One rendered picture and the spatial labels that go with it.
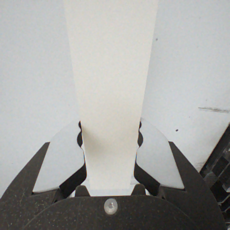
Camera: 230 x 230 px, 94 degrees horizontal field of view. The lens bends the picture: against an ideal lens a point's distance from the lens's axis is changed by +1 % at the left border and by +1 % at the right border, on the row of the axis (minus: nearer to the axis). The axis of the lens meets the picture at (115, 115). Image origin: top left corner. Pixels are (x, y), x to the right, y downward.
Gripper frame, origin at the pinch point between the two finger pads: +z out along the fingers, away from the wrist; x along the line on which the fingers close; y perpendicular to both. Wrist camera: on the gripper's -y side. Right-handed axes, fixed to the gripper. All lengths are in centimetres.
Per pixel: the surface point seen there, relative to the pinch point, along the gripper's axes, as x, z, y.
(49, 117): -9.7, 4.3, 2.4
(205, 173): 57, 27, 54
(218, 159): 57, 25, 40
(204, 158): 20.7, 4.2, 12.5
